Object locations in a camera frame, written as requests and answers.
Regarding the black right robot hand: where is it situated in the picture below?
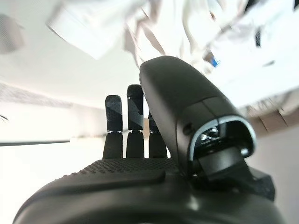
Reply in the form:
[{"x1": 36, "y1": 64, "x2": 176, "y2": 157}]
[{"x1": 11, "y1": 55, "x2": 287, "y2": 224}]

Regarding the beige white shirt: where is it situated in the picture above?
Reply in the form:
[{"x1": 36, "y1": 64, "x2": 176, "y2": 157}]
[{"x1": 123, "y1": 0, "x2": 234, "y2": 70}]

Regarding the white garment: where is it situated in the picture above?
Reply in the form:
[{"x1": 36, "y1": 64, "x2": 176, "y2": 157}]
[{"x1": 205, "y1": 0, "x2": 299, "y2": 77}]

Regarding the bed with grey sheet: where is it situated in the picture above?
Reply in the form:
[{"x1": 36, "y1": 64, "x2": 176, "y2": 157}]
[{"x1": 0, "y1": 0, "x2": 299, "y2": 150}]

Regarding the white duvet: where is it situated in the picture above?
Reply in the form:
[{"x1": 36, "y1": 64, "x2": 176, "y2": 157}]
[{"x1": 45, "y1": 0, "x2": 127, "y2": 60}]

